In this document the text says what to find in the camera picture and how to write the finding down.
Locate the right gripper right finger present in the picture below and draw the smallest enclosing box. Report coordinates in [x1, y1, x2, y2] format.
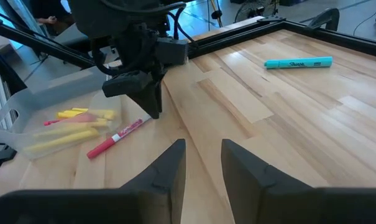
[221, 138, 376, 224]

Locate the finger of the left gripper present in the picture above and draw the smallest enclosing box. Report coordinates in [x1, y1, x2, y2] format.
[158, 77, 164, 119]
[132, 83, 160, 120]

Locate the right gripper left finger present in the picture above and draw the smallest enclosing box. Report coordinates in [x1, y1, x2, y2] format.
[0, 138, 187, 224]

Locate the red and white thin marker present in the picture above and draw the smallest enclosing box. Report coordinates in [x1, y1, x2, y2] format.
[87, 116, 152, 160]

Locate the yellow thin marker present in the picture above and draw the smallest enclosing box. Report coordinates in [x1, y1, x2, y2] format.
[71, 107, 117, 121]
[56, 110, 86, 119]
[22, 128, 101, 154]

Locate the teal highlighter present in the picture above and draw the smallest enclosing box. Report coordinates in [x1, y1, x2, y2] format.
[264, 56, 334, 70]

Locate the person's hand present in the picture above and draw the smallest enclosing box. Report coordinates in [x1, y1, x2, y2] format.
[37, 16, 58, 26]

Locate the person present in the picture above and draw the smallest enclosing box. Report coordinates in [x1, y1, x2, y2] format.
[29, 0, 75, 37]

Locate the clear plastic bin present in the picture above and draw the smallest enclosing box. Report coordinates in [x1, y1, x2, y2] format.
[0, 65, 123, 161]

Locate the silver aluminium profile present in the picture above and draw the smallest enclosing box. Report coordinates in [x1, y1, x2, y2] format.
[0, 73, 14, 130]

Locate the black curved bracket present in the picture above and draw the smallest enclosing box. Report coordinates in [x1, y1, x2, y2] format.
[308, 7, 341, 31]

